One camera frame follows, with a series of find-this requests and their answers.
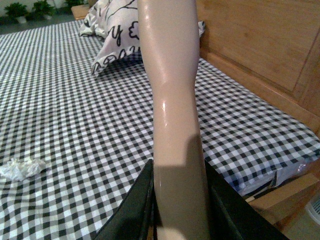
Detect black white checkered bedsheet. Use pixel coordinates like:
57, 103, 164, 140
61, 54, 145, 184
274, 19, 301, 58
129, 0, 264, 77
0, 21, 320, 240

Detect green potted plant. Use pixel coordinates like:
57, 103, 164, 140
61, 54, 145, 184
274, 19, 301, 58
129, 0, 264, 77
4, 2, 28, 24
31, 0, 56, 20

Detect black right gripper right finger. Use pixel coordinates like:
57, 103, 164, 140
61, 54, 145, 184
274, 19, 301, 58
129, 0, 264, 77
205, 162, 287, 240

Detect beige hand brush black bristles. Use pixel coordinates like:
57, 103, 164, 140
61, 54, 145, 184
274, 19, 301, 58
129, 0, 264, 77
137, 0, 211, 240

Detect green potted plant left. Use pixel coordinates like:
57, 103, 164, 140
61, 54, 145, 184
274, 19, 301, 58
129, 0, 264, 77
4, 2, 28, 24

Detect wooden bed frame rail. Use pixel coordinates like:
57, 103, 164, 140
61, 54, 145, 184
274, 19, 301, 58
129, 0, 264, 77
246, 160, 320, 233

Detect crumpled white tissue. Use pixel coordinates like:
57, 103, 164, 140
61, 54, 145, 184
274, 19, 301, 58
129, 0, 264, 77
0, 157, 46, 181

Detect white cylindrical air purifier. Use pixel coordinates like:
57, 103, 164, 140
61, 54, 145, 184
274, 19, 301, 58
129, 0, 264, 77
305, 197, 320, 225

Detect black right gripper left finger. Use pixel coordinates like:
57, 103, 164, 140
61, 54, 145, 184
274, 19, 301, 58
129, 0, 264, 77
95, 159, 154, 240

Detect wooden headboard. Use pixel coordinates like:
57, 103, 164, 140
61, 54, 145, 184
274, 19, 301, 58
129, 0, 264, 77
71, 0, 320, 131

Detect green potted plant right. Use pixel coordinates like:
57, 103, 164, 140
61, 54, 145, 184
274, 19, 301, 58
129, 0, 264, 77
31, 0, 56, 20

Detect white patterned pillow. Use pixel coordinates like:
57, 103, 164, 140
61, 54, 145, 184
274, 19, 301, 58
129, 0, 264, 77
79, 0, 204, 75

